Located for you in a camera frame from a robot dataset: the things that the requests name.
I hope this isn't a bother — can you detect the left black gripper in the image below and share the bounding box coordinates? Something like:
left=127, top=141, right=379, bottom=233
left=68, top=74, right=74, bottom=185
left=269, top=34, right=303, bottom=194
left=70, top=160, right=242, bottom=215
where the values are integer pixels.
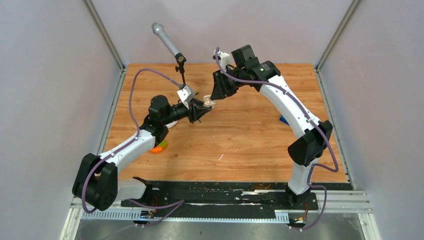
left=162, top=98, right=213, bottom=126

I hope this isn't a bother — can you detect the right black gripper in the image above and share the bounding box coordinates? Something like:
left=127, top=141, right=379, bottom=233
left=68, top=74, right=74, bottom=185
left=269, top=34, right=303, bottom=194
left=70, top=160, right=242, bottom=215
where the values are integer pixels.
left=210, top=67, right=246, bottom=101

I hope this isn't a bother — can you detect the small beige charging case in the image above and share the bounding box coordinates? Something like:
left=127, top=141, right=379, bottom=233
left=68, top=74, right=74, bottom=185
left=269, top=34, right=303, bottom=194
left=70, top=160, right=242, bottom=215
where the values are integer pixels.
left=203, top=95, right=217, bottom=107

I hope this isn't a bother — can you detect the white earbud charging case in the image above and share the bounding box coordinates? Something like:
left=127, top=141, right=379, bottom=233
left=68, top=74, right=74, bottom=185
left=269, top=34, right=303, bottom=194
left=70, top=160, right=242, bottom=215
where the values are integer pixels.
left=165, top=121, right=178, bottom=129

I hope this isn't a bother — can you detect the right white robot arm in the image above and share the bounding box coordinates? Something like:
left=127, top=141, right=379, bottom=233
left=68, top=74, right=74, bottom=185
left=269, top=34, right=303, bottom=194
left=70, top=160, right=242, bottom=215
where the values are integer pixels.
left=210, top=45, right=333, bottom=209

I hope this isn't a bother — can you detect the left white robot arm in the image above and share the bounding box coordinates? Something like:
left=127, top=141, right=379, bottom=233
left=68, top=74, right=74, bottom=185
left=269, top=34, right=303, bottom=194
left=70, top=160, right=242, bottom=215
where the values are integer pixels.
left=71, top=95, right=213, bottom=213

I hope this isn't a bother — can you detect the green block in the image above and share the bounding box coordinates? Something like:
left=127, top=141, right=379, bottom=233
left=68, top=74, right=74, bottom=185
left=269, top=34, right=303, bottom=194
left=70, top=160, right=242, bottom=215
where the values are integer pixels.
left=158, top=140, right=169, bottom=149

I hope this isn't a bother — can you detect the black tripod microphone stand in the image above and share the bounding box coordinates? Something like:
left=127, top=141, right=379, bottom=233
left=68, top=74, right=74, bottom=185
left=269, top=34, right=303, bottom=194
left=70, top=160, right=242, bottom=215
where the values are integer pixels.
left=174, top=52, right=187, bottom=90

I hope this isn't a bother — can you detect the blue object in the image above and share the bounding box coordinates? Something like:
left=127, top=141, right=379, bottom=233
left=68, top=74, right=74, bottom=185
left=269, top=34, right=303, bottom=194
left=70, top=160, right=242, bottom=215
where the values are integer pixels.
left=279, top=115, right=289, bottom=125

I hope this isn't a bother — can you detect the grey microphone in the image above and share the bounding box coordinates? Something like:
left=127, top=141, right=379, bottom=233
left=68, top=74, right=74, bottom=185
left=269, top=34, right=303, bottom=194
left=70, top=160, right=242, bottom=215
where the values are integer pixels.
left=151, top=22, right=183, bottom=61

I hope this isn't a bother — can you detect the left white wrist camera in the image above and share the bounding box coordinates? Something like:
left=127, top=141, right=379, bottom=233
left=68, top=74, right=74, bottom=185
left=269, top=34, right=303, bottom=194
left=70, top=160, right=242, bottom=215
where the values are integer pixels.
left=177, top=85, right=195, bottom=109

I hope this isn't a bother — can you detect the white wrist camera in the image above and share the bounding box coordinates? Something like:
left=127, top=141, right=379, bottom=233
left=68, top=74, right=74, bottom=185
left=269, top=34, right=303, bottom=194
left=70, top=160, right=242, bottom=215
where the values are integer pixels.
left=177, top=85, right=195, bottom=109
left=214, top=50, right=232, bottom=72

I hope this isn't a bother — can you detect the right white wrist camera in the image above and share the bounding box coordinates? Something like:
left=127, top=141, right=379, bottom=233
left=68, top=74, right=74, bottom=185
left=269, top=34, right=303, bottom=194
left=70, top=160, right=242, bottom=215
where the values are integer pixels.
left=214, top=50, right=232, bottom=72

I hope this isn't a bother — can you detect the orange ring toy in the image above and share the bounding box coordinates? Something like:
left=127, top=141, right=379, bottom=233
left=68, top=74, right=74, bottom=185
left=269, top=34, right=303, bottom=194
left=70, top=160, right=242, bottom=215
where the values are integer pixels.
left=149, top=145, right=168, bottom=154

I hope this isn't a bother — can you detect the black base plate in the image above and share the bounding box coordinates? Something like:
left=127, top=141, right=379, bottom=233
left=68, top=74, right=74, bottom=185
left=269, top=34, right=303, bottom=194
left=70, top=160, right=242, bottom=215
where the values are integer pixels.
left=136, top=181, right=319, bottom=219

